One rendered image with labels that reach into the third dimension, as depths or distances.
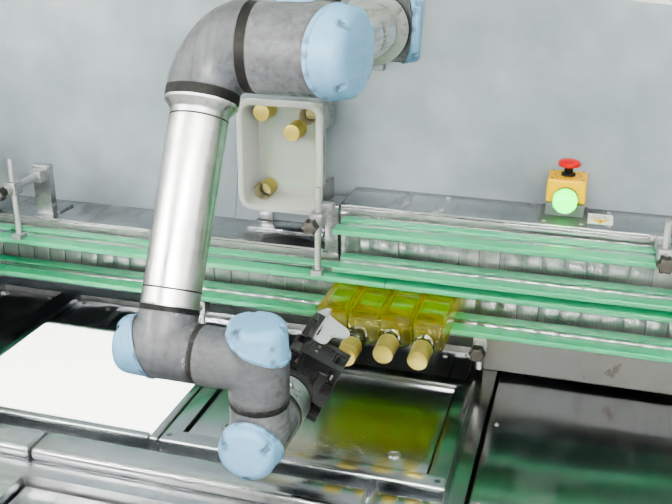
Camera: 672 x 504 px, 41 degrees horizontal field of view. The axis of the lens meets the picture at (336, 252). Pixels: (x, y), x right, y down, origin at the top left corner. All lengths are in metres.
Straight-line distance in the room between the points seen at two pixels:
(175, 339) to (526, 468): 0.67
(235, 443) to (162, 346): 0.15
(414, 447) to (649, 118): 0.73
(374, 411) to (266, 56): 0.71
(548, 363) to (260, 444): 0.80
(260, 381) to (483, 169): 0.84
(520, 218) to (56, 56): 1.03
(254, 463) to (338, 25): 0.53
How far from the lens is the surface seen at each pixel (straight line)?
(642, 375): 1.76
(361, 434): 1.52
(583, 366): 1.76
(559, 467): 1.55
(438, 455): 1.46
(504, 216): 1.68
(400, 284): 1.65
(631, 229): 1.68
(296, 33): 1.10
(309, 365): 1.27
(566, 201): 1.66
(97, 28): 1.98
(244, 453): 1.11
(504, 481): 1.50
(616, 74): 1.72
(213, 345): 1.09
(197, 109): 1.14
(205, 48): 1.14
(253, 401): 1.09
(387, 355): 1.48
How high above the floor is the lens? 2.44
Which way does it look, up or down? 64 degrees down
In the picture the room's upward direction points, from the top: 141 degrees counter-clockwise
